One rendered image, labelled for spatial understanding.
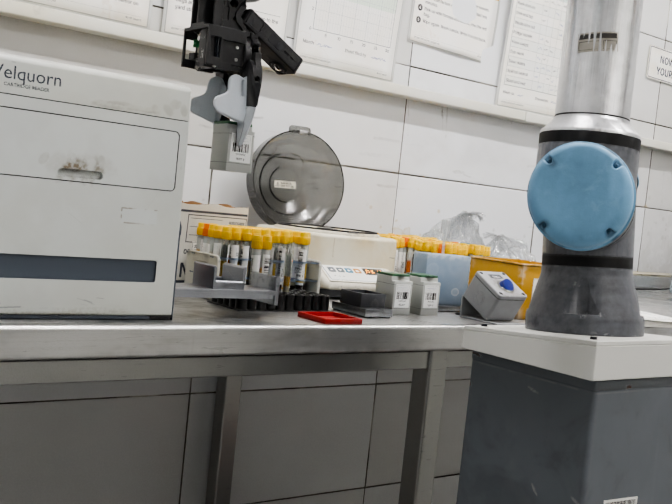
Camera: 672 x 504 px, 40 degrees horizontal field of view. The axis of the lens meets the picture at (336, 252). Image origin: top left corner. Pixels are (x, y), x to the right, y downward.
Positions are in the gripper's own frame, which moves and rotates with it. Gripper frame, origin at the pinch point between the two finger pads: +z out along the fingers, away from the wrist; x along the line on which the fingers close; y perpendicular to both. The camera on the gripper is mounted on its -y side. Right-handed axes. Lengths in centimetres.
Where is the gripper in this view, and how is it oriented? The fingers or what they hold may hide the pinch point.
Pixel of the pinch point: (233, 137)
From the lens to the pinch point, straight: 128.6
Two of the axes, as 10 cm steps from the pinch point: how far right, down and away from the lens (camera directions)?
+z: -1.0, 9.9, 0.5
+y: -8.0, -0.5, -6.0
